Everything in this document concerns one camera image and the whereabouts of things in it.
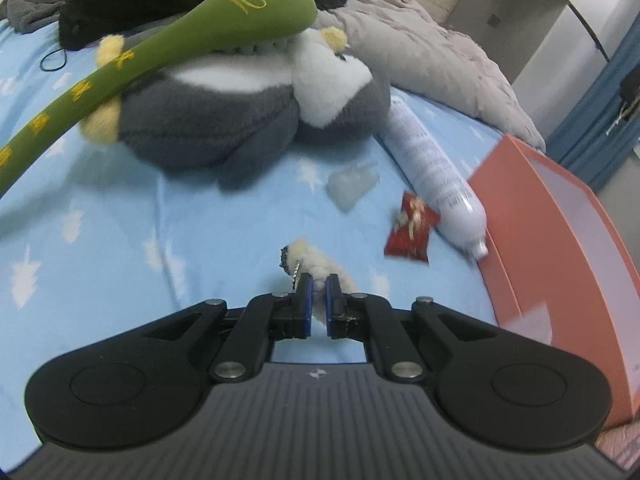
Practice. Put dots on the grey penguin plush toy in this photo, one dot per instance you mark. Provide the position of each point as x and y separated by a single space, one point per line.
210 125

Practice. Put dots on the blue curtain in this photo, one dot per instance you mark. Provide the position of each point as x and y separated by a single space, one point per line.
605 125

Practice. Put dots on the grey duvet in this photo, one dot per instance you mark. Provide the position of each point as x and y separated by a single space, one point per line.
430 55

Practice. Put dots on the dark grey cloth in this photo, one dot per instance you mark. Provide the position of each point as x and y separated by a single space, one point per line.
35 5

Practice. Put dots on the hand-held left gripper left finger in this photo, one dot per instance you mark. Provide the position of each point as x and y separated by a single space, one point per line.
306 310

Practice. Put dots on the clear plastic wrapper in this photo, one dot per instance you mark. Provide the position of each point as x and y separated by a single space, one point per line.
352 187

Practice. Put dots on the orange cardboard box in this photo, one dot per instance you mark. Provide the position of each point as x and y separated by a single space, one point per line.
550 240

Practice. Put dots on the red nut snack packet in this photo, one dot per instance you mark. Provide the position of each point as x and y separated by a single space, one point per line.
412 227

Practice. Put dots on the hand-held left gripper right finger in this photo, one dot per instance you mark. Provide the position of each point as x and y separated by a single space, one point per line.
331 310

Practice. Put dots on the white printed tube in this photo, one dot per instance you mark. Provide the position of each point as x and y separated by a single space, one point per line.
430 170

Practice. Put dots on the light blue bedsheet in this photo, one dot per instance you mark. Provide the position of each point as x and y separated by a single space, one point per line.
125 240

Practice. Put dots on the green snake plush toy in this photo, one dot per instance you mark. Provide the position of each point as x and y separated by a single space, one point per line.
200 30

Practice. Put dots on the white wardrobe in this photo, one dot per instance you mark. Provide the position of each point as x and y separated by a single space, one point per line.
590 10

